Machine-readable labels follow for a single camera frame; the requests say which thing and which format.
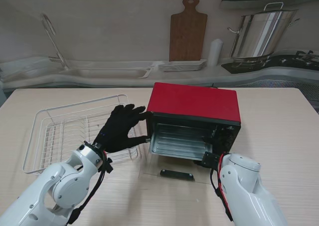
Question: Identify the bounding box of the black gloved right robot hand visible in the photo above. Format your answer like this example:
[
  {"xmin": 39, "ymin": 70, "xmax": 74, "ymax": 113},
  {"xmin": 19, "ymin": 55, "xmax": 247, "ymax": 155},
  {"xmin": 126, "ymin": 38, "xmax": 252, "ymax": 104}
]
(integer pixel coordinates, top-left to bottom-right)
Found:
[{"xmin": 201, "ymin": 132, "xmax": 231, "ymax": 154}]

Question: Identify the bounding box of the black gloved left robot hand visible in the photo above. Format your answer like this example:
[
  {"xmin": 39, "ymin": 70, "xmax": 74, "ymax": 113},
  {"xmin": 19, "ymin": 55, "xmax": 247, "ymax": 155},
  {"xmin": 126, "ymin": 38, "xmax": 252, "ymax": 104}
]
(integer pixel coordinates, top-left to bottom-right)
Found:
[{"xmin": 94, "ymin": 104, "xmax": 153, "ymax": 154}]

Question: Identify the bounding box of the ribbed metal baking tray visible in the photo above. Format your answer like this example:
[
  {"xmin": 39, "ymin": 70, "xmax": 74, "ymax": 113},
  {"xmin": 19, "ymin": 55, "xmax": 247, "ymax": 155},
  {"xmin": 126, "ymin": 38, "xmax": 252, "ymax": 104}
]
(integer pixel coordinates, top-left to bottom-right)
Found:
[{"xmin": 149, "ymin": 123, "xmax": 214, "ymax": 162}]

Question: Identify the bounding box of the glass oven door black handle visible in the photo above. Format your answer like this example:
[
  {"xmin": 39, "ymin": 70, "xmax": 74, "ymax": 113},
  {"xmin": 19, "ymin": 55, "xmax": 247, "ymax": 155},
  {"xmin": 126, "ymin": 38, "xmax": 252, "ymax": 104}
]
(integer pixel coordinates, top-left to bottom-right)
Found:
[{"xmin": 142, "ymin": 156, "xmax": 211, "ymax": 185}]

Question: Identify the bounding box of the red black toaster oven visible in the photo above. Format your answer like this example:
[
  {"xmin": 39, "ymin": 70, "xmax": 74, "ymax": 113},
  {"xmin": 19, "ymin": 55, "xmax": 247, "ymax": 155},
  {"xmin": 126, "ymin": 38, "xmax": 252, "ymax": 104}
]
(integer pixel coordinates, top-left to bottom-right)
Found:
[{"xmin": 145, "ymin": 82, "xmax": 242, "ymax": 154}]

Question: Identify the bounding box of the steel kitchen sink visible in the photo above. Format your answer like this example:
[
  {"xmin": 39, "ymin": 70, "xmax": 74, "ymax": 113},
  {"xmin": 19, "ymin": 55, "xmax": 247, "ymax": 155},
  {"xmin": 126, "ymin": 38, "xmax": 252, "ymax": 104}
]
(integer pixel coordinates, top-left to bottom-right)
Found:
[{"xmin": 57, "ymin": 67, "xmax": 153, "ymax": 80}]

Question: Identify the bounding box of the stack of white plates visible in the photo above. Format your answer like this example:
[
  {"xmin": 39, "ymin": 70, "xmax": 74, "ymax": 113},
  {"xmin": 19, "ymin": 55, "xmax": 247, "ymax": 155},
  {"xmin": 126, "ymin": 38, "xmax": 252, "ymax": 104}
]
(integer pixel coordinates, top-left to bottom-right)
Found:
[{"xmin": 158, "ymin": 59, "xmax": 208, "ymax": 72}]

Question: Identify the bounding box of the white paper towel roll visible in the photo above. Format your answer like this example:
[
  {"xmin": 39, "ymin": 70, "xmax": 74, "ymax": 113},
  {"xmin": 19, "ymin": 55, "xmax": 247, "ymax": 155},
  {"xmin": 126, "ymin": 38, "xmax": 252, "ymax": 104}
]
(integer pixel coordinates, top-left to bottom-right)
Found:
[{"xmin": 208, "ymin": 38, "xmax": 224, "ymax": 67}]

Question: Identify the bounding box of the black gas stove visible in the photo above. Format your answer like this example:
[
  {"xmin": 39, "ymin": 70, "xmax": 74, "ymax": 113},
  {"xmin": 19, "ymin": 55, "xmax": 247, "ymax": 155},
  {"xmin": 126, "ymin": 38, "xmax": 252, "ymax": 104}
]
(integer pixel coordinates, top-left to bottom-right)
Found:
[{"xmin": 221, "ymin": 50, "xmax": 319, "ymax": 74}]

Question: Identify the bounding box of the chrome kitchen faucet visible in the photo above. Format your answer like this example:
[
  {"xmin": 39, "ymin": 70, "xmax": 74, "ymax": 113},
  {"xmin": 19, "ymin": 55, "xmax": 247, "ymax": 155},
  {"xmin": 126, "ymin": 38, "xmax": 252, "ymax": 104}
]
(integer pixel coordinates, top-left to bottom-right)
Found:
[{"xmin": 40, "ymin": 13, "xmax": 69, "ymax": 71}]

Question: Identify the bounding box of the brown wooden cutting board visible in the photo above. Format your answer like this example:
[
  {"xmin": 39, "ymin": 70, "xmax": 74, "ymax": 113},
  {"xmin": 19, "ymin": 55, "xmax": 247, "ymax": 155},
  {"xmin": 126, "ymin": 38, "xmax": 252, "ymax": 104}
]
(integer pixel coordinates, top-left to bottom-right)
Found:
[{"xmin": 168, "ymin": 0, "xmax": 208, "ymax": 62}]

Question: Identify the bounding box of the stainless steel stock pot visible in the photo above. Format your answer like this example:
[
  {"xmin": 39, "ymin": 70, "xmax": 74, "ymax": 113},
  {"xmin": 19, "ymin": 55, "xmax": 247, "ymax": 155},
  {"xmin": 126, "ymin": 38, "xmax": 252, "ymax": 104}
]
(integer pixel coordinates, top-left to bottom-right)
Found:
[{"xmin": 226, "ymin": 1, "xmax": 301, "ymax": 59}]

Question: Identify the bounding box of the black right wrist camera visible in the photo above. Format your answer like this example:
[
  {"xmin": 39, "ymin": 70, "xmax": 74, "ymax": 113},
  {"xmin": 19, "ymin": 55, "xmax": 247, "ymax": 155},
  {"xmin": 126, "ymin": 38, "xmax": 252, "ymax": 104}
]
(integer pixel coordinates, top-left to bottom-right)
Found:
[{"xmin": 201, "ymin": 151, "xmax": 222, "ymax": 170}]

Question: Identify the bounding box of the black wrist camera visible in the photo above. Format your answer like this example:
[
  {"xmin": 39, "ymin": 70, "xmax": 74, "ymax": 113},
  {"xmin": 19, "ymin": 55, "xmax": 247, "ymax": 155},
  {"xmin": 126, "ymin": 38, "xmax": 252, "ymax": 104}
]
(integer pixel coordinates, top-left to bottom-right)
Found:
[
  {"xmin": 201, "ymin": 151, "xmax": 222, "ymax": 170},
  {"xmin": 104, "ymin": 158, "xmax": 115, "ymax": 174}
]

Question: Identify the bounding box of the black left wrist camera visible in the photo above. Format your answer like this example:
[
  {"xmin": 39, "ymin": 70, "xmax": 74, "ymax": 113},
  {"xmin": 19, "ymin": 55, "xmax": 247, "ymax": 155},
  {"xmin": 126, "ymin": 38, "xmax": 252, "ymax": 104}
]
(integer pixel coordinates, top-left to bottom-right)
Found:
[{"xmin": 104, "ymin": 158, "xmax": 115, "ymax": 174}]

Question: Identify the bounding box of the red black right arm cable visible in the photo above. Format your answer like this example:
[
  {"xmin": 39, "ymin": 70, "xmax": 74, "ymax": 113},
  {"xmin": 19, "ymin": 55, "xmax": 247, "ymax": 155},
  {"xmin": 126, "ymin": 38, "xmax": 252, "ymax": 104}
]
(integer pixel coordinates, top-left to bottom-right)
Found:
[{"xmin": 210, "ymin": 155, "xmax": 234, "ymax": 223}]

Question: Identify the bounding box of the red black arm cable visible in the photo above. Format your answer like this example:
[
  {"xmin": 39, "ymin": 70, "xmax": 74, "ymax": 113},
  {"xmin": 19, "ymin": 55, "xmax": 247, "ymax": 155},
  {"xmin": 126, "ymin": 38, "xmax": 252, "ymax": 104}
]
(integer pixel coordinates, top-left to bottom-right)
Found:
[
  {"xmin": 66, "ymin": 152, "xmax": 110, "ymax": 226},
  {"xmin": 210, "ymin": 155, "xmax": 234, "ymax": 223}
]

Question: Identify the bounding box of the red black left arm cable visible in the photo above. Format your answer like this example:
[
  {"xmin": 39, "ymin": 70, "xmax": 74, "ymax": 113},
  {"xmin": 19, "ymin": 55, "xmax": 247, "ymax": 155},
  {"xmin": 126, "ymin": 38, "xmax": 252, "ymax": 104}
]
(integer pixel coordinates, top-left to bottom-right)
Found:
[{"xmin": 66, "ymin": 152, "xmax": 110, "ymax": 226}]

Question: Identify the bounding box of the white wire dish rack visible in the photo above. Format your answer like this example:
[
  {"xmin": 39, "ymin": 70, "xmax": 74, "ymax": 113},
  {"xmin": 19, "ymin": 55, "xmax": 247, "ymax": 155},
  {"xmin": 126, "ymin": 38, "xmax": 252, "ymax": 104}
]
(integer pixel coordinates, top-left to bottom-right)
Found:
[{"xmin": 21, "ymin": 93, "xmax": 142, "ymax": 176}]

